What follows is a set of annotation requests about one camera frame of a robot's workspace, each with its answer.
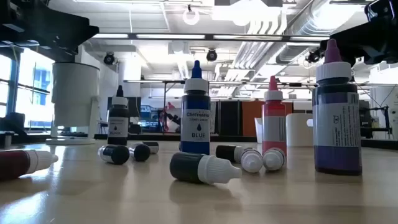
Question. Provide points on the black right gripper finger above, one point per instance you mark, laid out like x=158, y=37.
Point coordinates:
x=348, y=46
x=376, y=56

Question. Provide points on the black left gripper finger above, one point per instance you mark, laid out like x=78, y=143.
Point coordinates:
x=71, y=29
x=66, y=51

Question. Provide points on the large purple food coloring bottle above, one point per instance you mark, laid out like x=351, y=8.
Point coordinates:
x=337, y=124

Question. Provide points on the large black food coloring bottle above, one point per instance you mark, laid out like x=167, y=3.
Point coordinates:
x=118, y=124

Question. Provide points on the large pink food coloring bottle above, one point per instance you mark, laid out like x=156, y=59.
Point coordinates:
x=273, y=124

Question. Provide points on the small dark red dropper bottle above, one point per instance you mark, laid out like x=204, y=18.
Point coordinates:
x=18, y=163

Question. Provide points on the small teal dropper bottle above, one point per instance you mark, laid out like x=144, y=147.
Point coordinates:
x=273, y=159

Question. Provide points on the large blue food coloring bottle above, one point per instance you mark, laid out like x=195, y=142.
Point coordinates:
x=196, y=124

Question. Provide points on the small olive yellow dropper bottle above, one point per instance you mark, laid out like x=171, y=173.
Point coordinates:
x=252, y=160

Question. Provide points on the black background robot arm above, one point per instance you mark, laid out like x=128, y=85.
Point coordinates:
x=174, y=119

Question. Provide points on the black ceiling spot lamp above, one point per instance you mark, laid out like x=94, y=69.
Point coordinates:
x=109, y=58
x=211, y=55
x=313, y=56

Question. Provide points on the dark background chair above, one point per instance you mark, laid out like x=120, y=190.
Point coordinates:
x=12, y=124

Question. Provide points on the white plastic storage bin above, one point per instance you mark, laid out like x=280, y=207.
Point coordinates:
x=298, y=130

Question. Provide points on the long ceiling light strip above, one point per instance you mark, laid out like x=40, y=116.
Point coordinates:
x=171, y=36

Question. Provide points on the orange cabinet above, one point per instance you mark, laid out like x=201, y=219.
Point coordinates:
x=252, y=112

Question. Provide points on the black cabinet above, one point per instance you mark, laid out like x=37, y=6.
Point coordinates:
x=229, y=118

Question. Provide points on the silver ventilation duct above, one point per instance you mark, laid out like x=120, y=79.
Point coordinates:
x=311, y=25

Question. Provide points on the black aluminium table frame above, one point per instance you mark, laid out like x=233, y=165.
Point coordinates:
x=168, y=137

